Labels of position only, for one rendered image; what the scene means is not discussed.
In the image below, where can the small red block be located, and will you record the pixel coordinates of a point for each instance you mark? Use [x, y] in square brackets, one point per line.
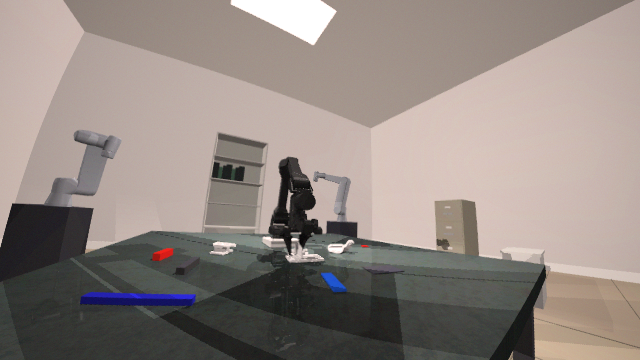
[162, 254]

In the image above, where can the blue flat bar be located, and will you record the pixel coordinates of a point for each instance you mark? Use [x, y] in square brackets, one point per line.
[137, 299]

